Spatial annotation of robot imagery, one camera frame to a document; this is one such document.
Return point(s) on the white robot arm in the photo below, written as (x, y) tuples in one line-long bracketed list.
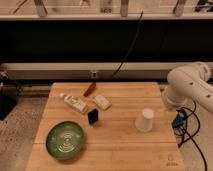
[(187, 82)]

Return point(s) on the black eraser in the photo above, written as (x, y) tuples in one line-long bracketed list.
[(93, 116)]

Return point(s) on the green ceramic bowl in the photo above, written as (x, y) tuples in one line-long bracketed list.
[(65, 140)]

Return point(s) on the white rectangular packet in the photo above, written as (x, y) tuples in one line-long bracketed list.
[(102, 102)]

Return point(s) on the white tube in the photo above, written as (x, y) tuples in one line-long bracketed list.
[(74, 103)]

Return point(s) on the blue connector box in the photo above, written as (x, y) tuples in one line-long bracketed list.
[(178, 121)]

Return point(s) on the black equipment at left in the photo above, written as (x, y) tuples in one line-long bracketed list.
[(7, 103)]

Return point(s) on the red-brown handled tool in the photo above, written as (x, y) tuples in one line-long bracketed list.
[(90, 89)]

